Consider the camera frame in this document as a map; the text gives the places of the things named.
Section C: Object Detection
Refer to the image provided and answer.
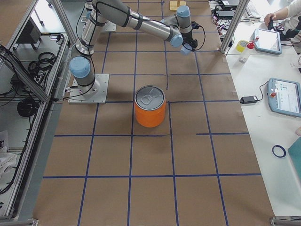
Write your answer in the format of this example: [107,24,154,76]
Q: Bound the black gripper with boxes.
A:
[188,39,198,51]

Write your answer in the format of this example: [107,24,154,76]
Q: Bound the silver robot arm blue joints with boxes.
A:
[69,0,190,97]

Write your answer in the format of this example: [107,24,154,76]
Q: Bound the person's hand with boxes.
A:
[264,13,277,26]

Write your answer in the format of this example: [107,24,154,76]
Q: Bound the wooden rack stand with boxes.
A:
[169,0,186,11]

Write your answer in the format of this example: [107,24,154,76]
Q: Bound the yellow tape roll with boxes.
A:
[236,40,248,53]

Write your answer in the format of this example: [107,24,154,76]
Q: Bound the orange can with grey lid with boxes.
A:
[134,85,166,128]

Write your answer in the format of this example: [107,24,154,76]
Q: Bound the upper teach pendant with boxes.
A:
[253,28,282,55]

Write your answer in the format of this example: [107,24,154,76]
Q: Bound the teach pendant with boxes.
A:
[253,28,282,55]
[267,78,301,118]

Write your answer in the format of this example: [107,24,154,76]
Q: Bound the black power adapter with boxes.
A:
[239,96,258,104]

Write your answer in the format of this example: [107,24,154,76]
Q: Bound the lower teach pendant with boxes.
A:
[267,78,301,118]

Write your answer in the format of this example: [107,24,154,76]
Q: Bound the teal board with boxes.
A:
[288,137,301,177]

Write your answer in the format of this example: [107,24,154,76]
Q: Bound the aluminium frame post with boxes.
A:
[220,0,249,54]

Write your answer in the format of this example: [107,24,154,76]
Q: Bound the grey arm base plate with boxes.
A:
[68,73,110,104]

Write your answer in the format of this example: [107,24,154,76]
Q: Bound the blue tape ring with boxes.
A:
[272,145,287,158]

